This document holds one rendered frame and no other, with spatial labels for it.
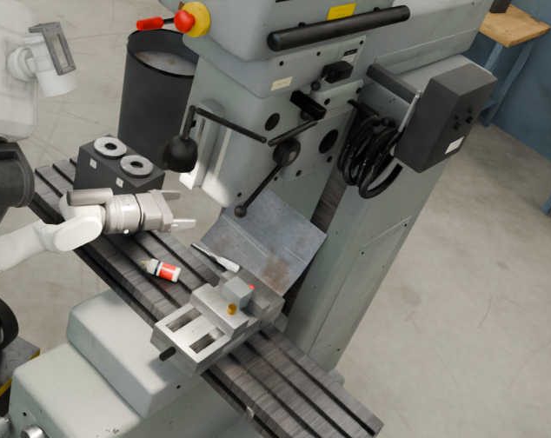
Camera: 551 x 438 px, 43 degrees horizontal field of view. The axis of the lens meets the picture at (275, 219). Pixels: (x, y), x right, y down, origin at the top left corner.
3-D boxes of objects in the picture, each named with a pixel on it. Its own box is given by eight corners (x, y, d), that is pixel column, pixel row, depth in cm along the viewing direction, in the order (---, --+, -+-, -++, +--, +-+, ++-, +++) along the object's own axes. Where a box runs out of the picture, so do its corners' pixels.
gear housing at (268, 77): (261, 104, 138) (275, 58, 132) (177, 43, 147) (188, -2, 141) (355, 74, 162) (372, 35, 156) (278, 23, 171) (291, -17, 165)
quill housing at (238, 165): (225, 216, 160) (265, 96, 141) (164, 165, 168) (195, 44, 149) (278, 191, 173) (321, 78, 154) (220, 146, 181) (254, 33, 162)
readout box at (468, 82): (422, 178, 158) (465, 98, 145) (391, 155, 161) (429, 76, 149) (462, 155, 172) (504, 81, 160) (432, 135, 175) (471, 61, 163)
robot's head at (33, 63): (28, 99, 130) (64, 95, 126) (6, 45, 126) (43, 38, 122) (49, 87, 135) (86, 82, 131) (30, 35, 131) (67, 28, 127)
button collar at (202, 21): (198, 43, 127) (206, 12, 124) (176, 27, 129) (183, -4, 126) (206, 42, 129) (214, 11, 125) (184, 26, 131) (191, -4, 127)
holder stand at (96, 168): (125, 238, 201) (137, 183, 189) (70, 197, 207) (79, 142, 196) (154, 222, 210) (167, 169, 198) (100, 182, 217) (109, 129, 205)
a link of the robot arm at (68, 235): (106, 235, 157) (49, 262, 154) (94, 213, 164) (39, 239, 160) (96, 214, 153) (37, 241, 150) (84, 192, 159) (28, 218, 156)
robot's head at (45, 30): (31, 78, 129) (53, 78, 124) (14, 31, 125) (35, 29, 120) (61, 66, 133) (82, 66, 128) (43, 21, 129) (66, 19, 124)
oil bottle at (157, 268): (175, 280, 191) (137, 266, 190) (175, 284, 194) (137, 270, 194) (181, 266, 192) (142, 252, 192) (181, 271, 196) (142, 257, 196)
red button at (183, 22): (183, 37, 125) (189, 16, 122) (169, 27, 126) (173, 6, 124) (197, 35, 127) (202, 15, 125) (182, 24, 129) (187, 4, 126)
